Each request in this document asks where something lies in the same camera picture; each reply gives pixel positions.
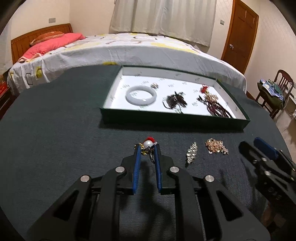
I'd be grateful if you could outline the rose gold chain bracelet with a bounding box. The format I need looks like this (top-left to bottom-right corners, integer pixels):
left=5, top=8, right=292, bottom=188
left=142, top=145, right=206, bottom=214
left=205, top=138, right=229, bottom=155

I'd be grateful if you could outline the crystal leaf brooch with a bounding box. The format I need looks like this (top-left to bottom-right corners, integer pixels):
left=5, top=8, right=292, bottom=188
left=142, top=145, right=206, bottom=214
left=185, top=142, right=198, bottom=167

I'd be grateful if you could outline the red knot cord charm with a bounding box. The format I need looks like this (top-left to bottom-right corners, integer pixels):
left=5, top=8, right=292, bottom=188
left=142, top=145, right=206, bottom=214
left=200, top=85, right=209, bottom=94

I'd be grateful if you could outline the red knot gold charm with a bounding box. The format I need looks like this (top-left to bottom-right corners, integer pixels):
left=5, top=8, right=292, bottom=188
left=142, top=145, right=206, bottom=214
left=134, top=137, right=157, bottom=156

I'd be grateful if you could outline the pearl keyring charm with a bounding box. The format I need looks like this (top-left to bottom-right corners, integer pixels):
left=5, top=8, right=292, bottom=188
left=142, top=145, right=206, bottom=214
left=142, top=139, right=158, bottom=163

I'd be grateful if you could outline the white jade bangle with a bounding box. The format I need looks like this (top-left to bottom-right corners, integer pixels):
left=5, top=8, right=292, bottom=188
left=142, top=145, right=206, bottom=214
left=125, top=85, right=157, bottom=106

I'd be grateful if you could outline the silver flower brooch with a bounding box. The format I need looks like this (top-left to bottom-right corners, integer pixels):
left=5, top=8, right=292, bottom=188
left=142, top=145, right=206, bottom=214
left=150, top=83, right=159, bottom=89

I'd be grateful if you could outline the green jewelry tray box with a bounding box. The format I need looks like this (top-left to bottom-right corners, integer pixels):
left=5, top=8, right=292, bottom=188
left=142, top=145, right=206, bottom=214
left=100, top=66, right=250, bottom=133

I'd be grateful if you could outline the person's right hand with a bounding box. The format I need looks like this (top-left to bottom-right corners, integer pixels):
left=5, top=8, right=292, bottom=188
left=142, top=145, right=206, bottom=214
left=260, top=204, right=288, bottom=232

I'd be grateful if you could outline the clothes pile on chair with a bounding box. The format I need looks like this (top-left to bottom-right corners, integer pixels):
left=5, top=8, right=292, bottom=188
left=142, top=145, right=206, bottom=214
left=256, top=79, right=285, bottom=110

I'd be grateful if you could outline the wooden chair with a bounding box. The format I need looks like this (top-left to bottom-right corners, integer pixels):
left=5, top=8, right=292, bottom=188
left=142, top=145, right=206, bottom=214
left=255, top=69, right=295, bottom=119

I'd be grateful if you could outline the dark green table cloth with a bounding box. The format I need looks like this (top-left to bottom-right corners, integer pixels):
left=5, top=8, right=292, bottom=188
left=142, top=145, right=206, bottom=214
left=1, top=66, right=289, bottom=238

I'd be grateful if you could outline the black tassel pendant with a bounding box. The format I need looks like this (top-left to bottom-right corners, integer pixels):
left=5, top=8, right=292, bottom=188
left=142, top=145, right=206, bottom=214
left=162, top=92, right=188, bottom=114

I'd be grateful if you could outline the brown wooden door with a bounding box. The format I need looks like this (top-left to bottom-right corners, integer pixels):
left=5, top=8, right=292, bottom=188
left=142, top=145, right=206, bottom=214
left=221, top=1, right=259, bottom=73

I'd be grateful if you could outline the bed with patterned sheet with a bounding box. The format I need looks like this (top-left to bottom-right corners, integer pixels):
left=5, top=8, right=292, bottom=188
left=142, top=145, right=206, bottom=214
left=7, top=33, right=247, bottom=95

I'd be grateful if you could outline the beige curtain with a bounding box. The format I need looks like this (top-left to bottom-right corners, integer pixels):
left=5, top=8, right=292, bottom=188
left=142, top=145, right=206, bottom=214
left=109, top=0, right=217, bottom=47

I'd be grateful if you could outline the wooden nightstand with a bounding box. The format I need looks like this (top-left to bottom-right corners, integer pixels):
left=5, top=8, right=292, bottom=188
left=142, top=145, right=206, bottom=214
left=0, top=87, right=16, bottom=120

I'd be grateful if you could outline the red box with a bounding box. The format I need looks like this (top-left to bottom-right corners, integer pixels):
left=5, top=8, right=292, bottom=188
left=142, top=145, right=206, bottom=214
left=0, top=80, right=9, bottom=95

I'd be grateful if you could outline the pink pillow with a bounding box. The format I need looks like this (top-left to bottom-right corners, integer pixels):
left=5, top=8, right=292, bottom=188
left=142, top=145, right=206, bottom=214
left=20, top=33, right=85, bottom=61

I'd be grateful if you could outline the wooden headboard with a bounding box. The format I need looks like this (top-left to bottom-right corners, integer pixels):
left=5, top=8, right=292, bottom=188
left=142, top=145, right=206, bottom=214
left=11, top=23, right=73, bottom=64

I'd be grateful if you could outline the orange pillow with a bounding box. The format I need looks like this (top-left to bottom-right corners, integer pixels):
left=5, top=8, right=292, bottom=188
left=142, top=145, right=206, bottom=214
left=30, top=31, right=64, bottom=46

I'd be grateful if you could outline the dark red bead necklace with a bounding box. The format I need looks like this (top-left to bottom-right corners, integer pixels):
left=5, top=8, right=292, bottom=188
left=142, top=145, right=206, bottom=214
left=197, top=95, right=233, bottom=119

